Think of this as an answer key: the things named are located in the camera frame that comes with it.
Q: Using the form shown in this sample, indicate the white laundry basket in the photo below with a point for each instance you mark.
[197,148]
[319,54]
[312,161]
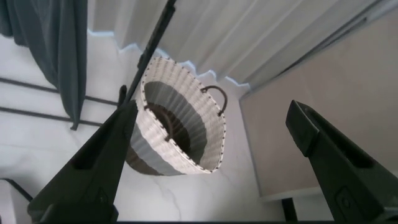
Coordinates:
[192,102]

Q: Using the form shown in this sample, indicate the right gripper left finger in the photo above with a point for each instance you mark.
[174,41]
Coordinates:
[87,174]

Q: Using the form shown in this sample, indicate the dark grey t-shirt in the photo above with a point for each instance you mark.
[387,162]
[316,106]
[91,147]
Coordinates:
[62,46]

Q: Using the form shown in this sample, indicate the white curtain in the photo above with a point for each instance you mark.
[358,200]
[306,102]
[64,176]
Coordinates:
[233,31]

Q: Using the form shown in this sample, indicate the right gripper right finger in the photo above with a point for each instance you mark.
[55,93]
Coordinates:
[351,174]

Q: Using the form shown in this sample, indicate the black clothes rack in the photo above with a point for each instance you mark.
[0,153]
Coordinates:
[155,34]

